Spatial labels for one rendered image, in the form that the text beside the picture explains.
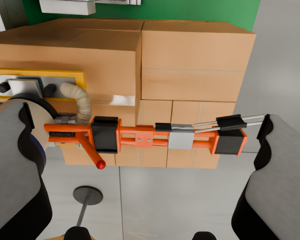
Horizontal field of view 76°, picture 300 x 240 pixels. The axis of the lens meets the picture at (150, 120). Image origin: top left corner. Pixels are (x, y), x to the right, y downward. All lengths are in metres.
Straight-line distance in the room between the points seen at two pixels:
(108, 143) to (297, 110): 2.02
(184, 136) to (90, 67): 0.42
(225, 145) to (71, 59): 0.58
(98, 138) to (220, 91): 0.88
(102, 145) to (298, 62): 1.82
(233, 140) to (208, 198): 2.39
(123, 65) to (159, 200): 2.37
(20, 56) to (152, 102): 0.73
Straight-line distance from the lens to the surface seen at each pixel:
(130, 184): 2.62
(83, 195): 2.90
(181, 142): 0.56
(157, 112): 1.26
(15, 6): 1.35
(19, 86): 0.69
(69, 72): 0.64
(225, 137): 0.57
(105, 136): 0.56
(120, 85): 0.75
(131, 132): 0.54
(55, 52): 0.78
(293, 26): 1.95
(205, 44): 1.14
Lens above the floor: 1.62
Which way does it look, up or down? 57 degrees down
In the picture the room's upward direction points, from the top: 179 degrees counter-clockwise
